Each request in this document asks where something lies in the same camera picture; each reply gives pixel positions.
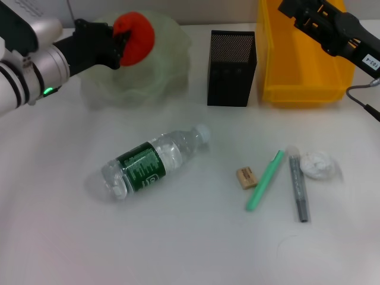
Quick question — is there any beige eraser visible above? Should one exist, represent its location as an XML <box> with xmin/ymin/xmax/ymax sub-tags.
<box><xmin>236</xmin><ymin>167</ymin><xmax>259</xmax><ymax>190</ymax></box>

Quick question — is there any clear green-label water bottle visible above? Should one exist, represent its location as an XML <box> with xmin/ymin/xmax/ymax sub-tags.
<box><xmin>100</xmin><ymin>123</ymin><xmax>212</xmax><ymax>202</ymax></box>

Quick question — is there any green pen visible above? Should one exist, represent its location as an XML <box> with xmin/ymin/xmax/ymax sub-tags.
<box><xmin>245</xmin><ymin>150</ymin><xmax>286</xmax><ymax>213</ymax></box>

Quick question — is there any white paper ball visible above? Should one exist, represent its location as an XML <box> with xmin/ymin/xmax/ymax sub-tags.
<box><xmin>299</xmin><ymin>150</ymin><xmax>338</xmax><ymax>181</ymax></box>

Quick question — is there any gray marker pen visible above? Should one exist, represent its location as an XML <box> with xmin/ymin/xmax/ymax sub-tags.
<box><xmin>286</xmin><ymin>144</ymin><xmax>312</xmax><ymax>224</ymax></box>

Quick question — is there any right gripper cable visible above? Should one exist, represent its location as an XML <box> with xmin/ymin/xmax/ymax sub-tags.
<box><xmin>345</xmin><ymin>75</ymin><xmax>380</xmax><ymax>122</ymax></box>

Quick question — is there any translucent green fruit plate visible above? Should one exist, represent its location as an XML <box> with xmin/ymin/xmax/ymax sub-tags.
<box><xmin>79</xmin><ymin>10</ymin><xmax>193</xmax><ymax>109</ymax></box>

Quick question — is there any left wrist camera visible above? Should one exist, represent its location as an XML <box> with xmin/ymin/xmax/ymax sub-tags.
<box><xmin>0</xmin><ymin>0</ymin><xmax>64</xmax><ymax>56</ymax></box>

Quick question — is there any black mesh pen holder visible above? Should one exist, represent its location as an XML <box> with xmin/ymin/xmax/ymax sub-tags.
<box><xmin>207</xmin><ymin>29</ymin><xmax>258</xmax><ymax>107</ymax></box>

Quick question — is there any yellow plastic bin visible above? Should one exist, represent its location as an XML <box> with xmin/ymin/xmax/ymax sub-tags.
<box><xmin>256</xmin><ymin>0</ymin><xmax>356</xmax><ymax>109</ymax></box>

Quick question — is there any orange fruit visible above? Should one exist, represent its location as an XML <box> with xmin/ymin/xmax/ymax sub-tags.
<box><xmin>112</xmin><ymin>11</ymin><xmax>156</xmax><ymax>67</ymax></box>

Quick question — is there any black wall seam strip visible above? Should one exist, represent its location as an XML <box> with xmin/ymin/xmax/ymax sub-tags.
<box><xmin>66</xmin><ymin>0</ymin><xmax>75</xmax><ymax>27</ymax></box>

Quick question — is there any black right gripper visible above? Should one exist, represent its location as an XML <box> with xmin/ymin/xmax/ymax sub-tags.
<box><xmin>278</xmin><ymin>0</ymin><xmax>380</xmax><ymax>78</ymax></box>

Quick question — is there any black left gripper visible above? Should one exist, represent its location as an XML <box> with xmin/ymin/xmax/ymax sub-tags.
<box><xmin>52</xmin><ymin>18</ymin><xmax>132</xmax><ymax>80</ymax></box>

